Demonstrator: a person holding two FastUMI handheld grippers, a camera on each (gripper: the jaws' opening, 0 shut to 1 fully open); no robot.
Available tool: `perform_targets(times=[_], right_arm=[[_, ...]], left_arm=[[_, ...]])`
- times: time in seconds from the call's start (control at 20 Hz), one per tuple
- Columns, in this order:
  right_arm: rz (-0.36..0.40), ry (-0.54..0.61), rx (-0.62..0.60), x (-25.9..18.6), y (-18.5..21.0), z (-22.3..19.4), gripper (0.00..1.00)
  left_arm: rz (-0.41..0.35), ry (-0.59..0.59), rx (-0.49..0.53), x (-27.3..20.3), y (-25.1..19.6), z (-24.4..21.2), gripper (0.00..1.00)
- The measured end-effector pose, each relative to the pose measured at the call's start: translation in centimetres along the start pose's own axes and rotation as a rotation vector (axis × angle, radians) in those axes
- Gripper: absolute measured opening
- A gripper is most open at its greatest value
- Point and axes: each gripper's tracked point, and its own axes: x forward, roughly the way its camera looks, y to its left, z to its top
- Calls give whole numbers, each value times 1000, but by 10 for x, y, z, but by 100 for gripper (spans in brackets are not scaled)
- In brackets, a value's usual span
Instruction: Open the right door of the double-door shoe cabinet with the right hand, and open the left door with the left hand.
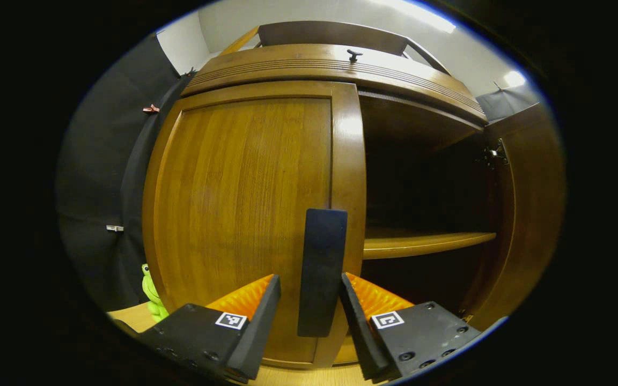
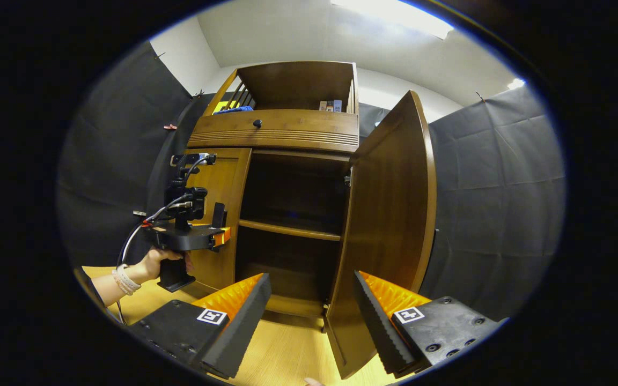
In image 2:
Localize wooden inner shelf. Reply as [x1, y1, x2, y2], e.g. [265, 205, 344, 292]
[238, 219, 342, 242]

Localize wooden drawer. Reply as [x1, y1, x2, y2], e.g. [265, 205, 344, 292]
[187, 109, 359, 153]

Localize wooden shoe cabinet door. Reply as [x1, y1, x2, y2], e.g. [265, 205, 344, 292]
[180, 147, 253, 293]
[324, 90, 438, 380]

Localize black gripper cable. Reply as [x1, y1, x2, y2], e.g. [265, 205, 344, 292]
[116, 194, 194, 269]

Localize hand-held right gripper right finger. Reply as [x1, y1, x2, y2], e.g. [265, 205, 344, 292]
[353, 270, 503, 377]

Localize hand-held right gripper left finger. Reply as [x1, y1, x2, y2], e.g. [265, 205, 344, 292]
[127, 272, 272, 380]

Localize white wristband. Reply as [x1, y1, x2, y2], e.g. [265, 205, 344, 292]
[112, 264, 142, 296]

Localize wooden double-door shoe cabinet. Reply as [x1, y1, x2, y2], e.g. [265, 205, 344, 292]
[180, 61, 361, 330]

